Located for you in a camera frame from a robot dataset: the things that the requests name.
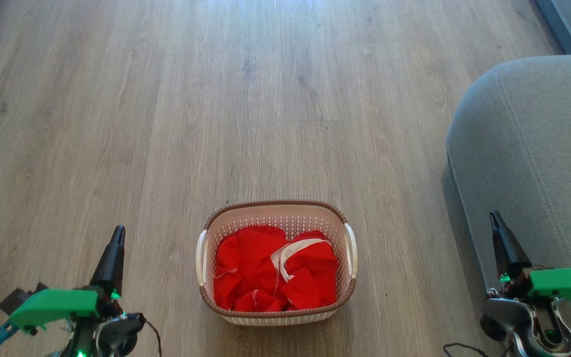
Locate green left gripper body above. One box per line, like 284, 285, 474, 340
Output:
8, 285, 123, 332

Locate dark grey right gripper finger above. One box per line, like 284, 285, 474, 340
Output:
489, 210, 533, 281

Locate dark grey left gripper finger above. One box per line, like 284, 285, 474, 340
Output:
89, 225, 126, 298

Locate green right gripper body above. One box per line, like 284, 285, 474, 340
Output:
500, 267, 571, 316

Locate grey fabric sofa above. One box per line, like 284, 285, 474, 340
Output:
446, 55, 571, 308

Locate white laundry basket brown rim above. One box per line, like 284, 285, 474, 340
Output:
196, 200, 358, 326

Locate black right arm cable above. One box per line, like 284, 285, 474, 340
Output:
443, 342, 489, 357

